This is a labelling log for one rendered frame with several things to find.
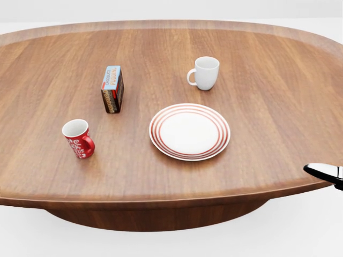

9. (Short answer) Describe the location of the white plate with red rings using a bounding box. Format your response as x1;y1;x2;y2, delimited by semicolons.
148;103;231;162

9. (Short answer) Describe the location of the chocolate pudding box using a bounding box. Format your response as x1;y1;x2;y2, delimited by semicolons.
100;65;125;114

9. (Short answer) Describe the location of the plain white mug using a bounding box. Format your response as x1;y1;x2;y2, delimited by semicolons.
187;56;220;91

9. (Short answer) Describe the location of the red mug with white pattern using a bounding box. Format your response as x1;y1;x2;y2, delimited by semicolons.
61;118;95;159

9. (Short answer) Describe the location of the round brown wooden table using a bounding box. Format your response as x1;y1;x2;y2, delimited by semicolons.
0;19;343;232

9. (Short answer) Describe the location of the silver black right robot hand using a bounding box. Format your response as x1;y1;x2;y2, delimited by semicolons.
303;162;343;192

